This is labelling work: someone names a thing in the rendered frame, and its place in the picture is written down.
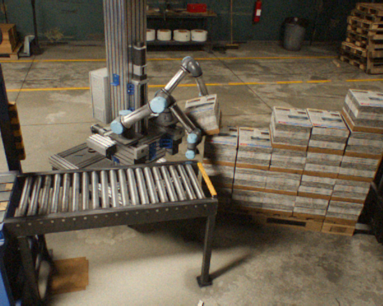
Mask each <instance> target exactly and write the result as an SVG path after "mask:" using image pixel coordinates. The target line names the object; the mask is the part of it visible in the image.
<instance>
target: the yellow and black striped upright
mask: <svg viewBox="0 0 383 306"><path fill-rule="evenodd" d="M7 105H8V111H9V115H10V120H11V126H12V129H13V135H14V139H15V145H16V149H17V155H18V158H19V161H25V160H26V152H25V148H24V141H23V137H22V131H21V127H20V121H19V115H18V111H17V106H16V102H8V103H7Z"/></svg>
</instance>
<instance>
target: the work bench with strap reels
mask: <svg viewBox="0 0 383 306"><path fill-rule="evenodd" d="M159 10H160V9H159V8H150V9H149V10H147V18H204V19H205V25H204V30H200V29H194V30H191V32H190V31H188V30H184V29H177V30H174V36H171V31H170V30H168V29H159V30H158V33H157V34H158V36H155V30H154V29H147V45H203V47H206V45H210V53H209V54H213V38H214V23H215V17H217V14H215V13H213V14H210V13H209V11H210V10H207V5H206V4H199V3H195V4H187V9H174V10H180V11H182V12H181V13H176V12H174V11H172V10H166V14H165V15H164V14H162V13H159V12H158V11H159ZM208 18H212V19H213V21H212V29H211V40H209V39H208V38H207V19H208Z"/></svg>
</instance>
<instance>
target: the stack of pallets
mask: <svg viewBox="0 0 383 306"><path fill-rule="evenodd" d="M364 7H365V9H363V8H364ZM359 14H361V15H359ZM355 20H356V21H357V22H355ZM346 23H347V25H348V26H347V28H346V30H347V32H346V36H347V37H346V41H345V42H342V45H341V48H340V53H339V54H340V60H339V61H349V64H350V65H352V66H354V65H360V66H359V69H366V67H367V64H366V60H368V58H367V52H368V44H369V42H368V35H374V34H383V4H377V3H356V8H355V9H354V10H351V14H350V16H347V21H346ZM354 27H356V28H354ZM353 40H354V41H353ZM375 44H383V42H375ZM374 51H383V48H376V49H375V50H374ZM381 59H383V58H373V60H381Z"/></svg>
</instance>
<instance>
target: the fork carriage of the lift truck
mask: <svg viewBox="0 0 383 306"><path fill-rule="evenodd" d="M366 195H367V196H366V199H365V201H364V204H363V209H364V211H365V213H366V218H367V220H368V222H369V224H371V226H372V228H373V230H374V232H373V233H374V235H375V238H376V239H377V242H378V244H383V197H382V195H381V193H380V191H379V189H378V187H377V185H376V184H375V182H374V180H372V182H370V187H369V190H368V194H366Z"/></svg>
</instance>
